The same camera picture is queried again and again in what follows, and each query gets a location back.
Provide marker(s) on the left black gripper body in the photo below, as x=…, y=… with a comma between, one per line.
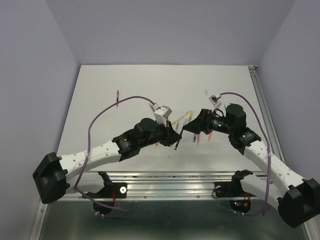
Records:
x=158, y=135

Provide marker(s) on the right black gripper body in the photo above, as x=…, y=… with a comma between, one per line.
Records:
x=219, y=124

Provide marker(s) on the purple pen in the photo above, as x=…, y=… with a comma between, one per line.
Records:
x=178, y=142

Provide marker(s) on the magenta pen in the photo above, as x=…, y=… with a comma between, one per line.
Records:
x=117, y=98

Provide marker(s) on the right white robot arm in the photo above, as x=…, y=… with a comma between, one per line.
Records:
x=296, y=199

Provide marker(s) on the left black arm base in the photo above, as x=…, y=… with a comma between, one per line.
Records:
x=104, y=200

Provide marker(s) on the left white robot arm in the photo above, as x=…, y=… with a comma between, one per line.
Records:
x=54, y=173

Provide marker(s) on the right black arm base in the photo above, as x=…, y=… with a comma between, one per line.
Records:
x=232, y=189

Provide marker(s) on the light red pen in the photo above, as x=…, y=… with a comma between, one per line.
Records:
x=198, y=139

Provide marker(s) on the yellow pen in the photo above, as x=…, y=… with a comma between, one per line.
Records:
x=188, y=117
x=182, y=116

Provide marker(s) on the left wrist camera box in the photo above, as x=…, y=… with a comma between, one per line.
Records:
x=162, y=114

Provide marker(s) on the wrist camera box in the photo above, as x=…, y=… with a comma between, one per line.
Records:
x=215, y=99
x=162, y=114

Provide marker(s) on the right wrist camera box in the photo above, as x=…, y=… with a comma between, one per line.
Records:
x=215, y=99

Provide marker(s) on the aluminium right side rail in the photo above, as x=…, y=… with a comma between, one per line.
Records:
x=264, y=110

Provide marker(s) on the aluminium front rail frame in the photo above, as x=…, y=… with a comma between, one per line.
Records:
x=154, y=186

